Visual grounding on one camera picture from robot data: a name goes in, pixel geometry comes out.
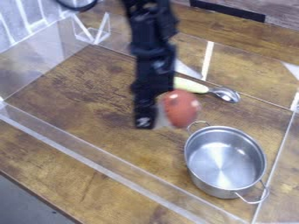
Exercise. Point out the clear acrylic enclosure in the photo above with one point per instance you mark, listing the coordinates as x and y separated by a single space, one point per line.
71 148

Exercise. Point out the black baseboard strip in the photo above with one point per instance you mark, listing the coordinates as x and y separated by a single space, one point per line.
228 10

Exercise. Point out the silver pot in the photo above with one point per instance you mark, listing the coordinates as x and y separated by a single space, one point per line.
226 162

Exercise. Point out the green handled metal spoon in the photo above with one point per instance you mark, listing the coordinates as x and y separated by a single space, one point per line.
224 93

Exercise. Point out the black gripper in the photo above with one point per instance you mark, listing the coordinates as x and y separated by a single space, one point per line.
154 79

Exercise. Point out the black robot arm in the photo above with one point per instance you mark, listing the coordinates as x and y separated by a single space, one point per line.
152 24

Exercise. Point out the red plush mushroom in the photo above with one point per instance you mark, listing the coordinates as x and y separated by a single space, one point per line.
178 109

